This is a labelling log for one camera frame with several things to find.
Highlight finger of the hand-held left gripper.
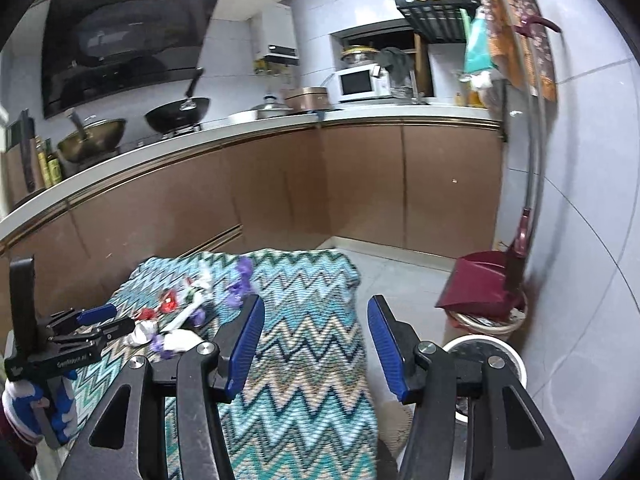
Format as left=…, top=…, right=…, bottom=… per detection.
left=48, top=304, right=118, bottom=331
left=52, top=317, right=137, bottom=348

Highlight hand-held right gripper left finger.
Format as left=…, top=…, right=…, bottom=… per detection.
left=57, top=294, right=266, bottom=480

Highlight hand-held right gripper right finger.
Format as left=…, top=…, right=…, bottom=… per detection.
left=366, top=295, right=576, bottom=480

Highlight person's left forearm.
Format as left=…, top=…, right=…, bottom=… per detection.
left=0, top=407, right=40, bottom=473

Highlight person's left hand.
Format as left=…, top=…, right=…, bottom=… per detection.
left=1, top=379, right=76, bottom=446

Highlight white crumpled tissue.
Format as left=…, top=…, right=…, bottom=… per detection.
left=162, top=329, right=207, bottom=357
left=125, top=320, right=160, bottom=349

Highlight zigzag knitted blanket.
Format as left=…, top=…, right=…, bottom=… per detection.
left=65, top=247, right=379, bottom=480

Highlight beige cushion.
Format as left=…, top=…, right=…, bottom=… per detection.
left=377, top=401, right=417, bottom=457

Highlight white plastic wrapper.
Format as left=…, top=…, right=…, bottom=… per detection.
left=187, top=260, right=217, bottom=294

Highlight maroon dustpan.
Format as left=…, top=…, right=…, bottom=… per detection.
left=434, top=254, right=528, bottom=319

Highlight woven basket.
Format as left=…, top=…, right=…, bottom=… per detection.
left=447, top=291, right=530, bottom=337

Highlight white bucket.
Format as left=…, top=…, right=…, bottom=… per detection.
left=442, top=335, right=529, bottom=423

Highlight oil bottles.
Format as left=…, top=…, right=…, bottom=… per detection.
left=36, top=139, right=51, bottom=187

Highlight brown kitchen cabinet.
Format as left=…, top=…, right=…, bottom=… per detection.
left=0, top=122, right=503, bottom=341

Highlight brass pot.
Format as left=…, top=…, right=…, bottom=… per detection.
left=56, top=110, right=127, bottom=162

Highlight black wok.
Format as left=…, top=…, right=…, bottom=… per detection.
left=145, top=67, right=212, bottom=134

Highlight steel pot lid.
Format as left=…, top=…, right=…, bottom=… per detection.
left=248, top=94, right=294, bottom=121

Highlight brown rice cooker box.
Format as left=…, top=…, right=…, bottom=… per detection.
left=284, top=87, right=332, bottom=114

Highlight black range hood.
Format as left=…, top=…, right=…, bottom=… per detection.
left=41, top=0, right=222, bottom=120

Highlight white microwave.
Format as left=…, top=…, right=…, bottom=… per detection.
left=334, top=64, right=392, bottom=104

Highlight dark hanging cloth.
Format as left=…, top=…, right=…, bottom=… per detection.
left=379, top=47, right=417, bottom=87

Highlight stacked metal pots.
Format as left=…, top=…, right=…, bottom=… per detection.
left=340, top=45, right=382, bottom=68

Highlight white water heater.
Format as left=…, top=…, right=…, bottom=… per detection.
left=252, top=2, right=300, bottom=68

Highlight teal plastic bag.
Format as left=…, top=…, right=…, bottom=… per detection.
left=464, top=9, right=497, bottom=74

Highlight patterned hanging cloth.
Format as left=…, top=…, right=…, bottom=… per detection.
left=474, top=0, right=559, bottom=102

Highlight broom with maroon handle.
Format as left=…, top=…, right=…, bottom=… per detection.
left=502, top=15, right=562, bottom=293

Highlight black wall rack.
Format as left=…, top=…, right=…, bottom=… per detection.
left=389, top=0, right=482, bottom=45

